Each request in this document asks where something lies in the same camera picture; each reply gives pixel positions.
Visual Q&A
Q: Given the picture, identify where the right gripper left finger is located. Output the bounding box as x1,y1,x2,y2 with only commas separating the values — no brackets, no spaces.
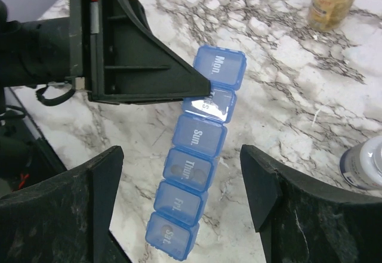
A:
1,146,130,262

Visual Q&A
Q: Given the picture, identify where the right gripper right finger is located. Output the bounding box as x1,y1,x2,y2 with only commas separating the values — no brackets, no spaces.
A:
240,145,381,262

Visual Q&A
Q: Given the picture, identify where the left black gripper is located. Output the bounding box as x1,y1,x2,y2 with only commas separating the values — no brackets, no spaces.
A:
69,0,211,104

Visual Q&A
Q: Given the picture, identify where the blue weekly pill organizer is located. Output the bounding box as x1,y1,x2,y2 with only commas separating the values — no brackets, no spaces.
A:
145,45,247,261

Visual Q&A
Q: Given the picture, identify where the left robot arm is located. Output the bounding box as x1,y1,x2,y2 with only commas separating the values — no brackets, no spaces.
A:
1,0,211,107

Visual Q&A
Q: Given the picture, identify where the small amber pill bottle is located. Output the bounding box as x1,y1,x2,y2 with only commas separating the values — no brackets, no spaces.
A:
307,0,355,32

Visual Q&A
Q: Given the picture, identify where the white pill bottle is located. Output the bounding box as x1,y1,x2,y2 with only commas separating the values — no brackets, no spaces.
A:
339,136,381,190

